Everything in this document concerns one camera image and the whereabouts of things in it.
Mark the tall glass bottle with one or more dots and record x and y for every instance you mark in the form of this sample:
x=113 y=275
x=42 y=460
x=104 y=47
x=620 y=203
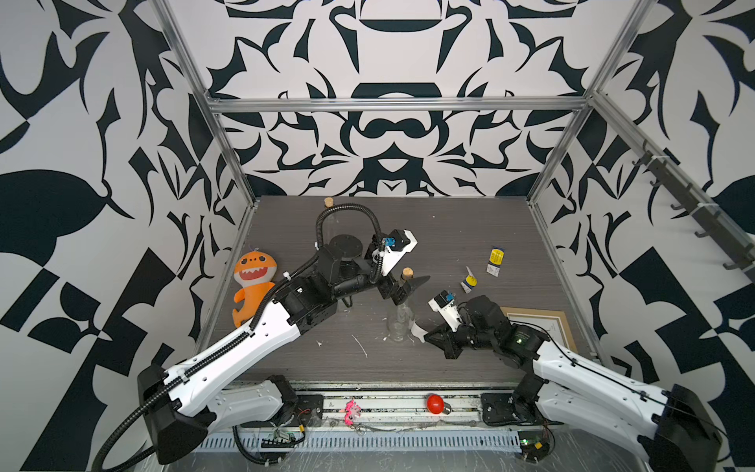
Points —
x=399 y=323

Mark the orange shark plush toy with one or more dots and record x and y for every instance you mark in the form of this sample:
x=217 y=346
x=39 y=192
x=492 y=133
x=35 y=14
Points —
x=254 y=272

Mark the white slotted cable duct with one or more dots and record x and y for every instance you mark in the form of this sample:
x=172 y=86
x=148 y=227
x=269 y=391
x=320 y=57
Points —
x=415 y=441

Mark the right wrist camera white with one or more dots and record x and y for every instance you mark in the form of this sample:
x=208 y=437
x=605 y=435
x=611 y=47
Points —
x=444 y=304

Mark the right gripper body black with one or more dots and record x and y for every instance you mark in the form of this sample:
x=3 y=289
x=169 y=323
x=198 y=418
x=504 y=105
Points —
x=482 y=342

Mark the red ball knob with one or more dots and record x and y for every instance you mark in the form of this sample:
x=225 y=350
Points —
x=436 y=404

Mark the circuit board right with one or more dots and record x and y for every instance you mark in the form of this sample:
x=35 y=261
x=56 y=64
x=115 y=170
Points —
x=534 y=448

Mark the wooden framed picture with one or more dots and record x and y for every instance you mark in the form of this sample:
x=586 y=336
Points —
x=554 y=323

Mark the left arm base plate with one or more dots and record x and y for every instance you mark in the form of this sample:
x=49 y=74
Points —
x=307 y=411

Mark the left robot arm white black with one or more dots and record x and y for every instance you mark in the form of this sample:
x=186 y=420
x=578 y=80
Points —
x=183 y=404

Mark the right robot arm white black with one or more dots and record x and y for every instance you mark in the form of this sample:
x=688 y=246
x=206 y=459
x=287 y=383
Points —
x=668 y=429

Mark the pink clip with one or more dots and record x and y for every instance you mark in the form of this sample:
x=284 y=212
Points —
x=352 y=412

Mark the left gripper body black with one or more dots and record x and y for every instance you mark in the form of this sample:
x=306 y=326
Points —
x=364 y=279

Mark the black wall hook rack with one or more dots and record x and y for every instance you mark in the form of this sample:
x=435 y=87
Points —
x=690 y=200

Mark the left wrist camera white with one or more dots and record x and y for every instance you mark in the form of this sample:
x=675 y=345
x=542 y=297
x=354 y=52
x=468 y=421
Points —
x=399 y=243

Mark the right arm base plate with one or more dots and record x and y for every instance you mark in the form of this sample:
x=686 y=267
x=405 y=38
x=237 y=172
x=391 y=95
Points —
x=499 y=410

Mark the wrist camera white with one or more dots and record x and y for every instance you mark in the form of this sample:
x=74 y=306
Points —
x=444 y=304
x=399 y=243

